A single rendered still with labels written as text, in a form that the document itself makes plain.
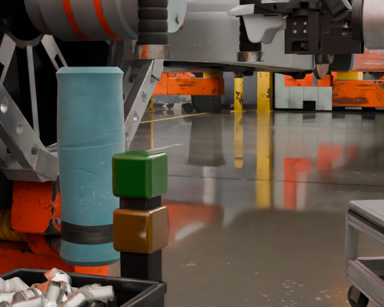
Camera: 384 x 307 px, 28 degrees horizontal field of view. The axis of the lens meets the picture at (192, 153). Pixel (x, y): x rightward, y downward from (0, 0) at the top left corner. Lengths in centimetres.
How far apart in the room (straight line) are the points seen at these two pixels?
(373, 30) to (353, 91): 358
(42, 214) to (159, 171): 46
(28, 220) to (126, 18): 32
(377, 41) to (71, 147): 47
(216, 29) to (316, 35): 250
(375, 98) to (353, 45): 352
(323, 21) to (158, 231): 58
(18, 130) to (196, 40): 268
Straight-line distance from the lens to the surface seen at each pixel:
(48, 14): 114
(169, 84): 727
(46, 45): 128
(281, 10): 117
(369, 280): 223
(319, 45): 118
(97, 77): 98
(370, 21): 114
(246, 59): 121
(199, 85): 714
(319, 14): 117
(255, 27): 120
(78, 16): 111
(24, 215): 114
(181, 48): 371
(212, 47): 368
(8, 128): 102
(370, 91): 469
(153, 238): 69
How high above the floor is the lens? 73
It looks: 6 degrees down
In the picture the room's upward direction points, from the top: straight up
